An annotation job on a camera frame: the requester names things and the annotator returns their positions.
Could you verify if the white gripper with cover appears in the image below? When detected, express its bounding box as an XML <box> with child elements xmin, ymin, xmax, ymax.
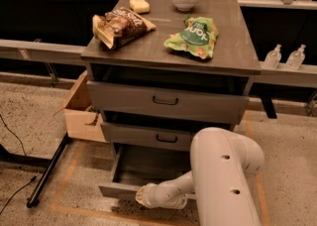
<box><xmin>135</xmin><ymin>183</ymin><xmax>158</xmax><ymax>208</ymax></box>

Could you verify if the grey bottom drawer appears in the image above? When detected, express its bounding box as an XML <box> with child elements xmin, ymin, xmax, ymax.
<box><xmin>99</xmin><ymin>145</ymin><xmax>190</xmax><ymax>201</ymax></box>

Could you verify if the grey drawer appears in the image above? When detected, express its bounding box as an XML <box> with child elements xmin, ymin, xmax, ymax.
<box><xmin>101</xmin><ymin>121</ymin><xmax>231</xmax><ymax>151</ymax></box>
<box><xmin>99</xmin><ymin>145</ymin><xmax>190</xmax><ymax>201</ymax></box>
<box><xmin>87</xmin><ymin>81</ymin><xmax>249</xmax><ymax>125</ymax></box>

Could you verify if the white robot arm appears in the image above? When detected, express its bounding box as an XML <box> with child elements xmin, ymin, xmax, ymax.
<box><xmin>136</xmin><ymin>128</ymin><xmax>264</xmax><ymax>226</ymax></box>

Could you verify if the grey middle drawer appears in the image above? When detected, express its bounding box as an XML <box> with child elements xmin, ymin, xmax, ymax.
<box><xmin>101</xmin><ymin>121</ymin><xmax>231</xmax><ymax>151</ymax></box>

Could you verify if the grey top drawer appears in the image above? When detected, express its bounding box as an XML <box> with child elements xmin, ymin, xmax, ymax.
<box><xmin>87</xmin><ymin>81</ymin><xmax>249</xmax><ymax>125</ymax></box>

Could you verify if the grey wooden drawer cabinet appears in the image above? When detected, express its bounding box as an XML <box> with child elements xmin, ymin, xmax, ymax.
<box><xmin>80</xmin><ymin>0</ymin><xmax>263</xmax><ymax>171</ymax></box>

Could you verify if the open cardboard box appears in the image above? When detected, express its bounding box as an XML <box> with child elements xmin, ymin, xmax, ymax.
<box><xmin>56</xmin><ymin>71</ymin><xmax>105</xmax><ymax>142</ymax></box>

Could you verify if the black table leg base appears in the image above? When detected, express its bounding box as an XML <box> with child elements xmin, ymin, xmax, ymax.
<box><xmin>26</xmin><ymin>134</ymin><xmax>71</xmax><ymax>208</ymax></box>

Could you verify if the green chip bag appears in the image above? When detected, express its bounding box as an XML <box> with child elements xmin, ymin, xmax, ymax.
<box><xmin>163</xmin><ymin>16</ymin><xmax>218</xmax><ymax>59</ymax></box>

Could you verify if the brown chip bag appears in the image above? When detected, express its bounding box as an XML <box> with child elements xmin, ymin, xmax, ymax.
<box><xmin>92</xmin><ymin>7</ymin><xmax>157</xmax><ymax>50</ymax></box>

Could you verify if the clear bottle left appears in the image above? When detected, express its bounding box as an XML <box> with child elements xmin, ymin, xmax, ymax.
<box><xmin>264</xmin><ymin>44</ymin><xmax>281</xmax><ymax>69</ymax></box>

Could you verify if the yellow sponge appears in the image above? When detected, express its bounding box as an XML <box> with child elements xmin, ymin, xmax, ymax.
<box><xmin>130</xmin><ymin>0</ymin><xmax>151</xmax><ymax>14</ymax></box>

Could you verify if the black floor cable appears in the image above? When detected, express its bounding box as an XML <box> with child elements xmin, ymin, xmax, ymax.
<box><xmin>0</xmin><ymin>114</ymin><xmax>39</xmax><ymax>216</ymax></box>

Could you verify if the grey metal shelf rail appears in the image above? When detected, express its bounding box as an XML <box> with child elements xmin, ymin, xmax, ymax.
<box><xmin>0</xmin><ymin>40</ymin><xmax>85</xmax><ymax>65</ymax></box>

